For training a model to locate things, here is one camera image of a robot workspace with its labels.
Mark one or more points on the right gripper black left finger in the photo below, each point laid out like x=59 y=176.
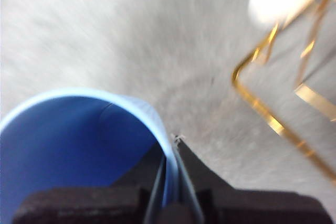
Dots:
x=92 y=205

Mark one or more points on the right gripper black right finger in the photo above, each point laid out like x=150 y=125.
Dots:
x=249 y=208

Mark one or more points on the blue ribbed plastic cup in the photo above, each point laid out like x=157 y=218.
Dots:
x=65 y=142

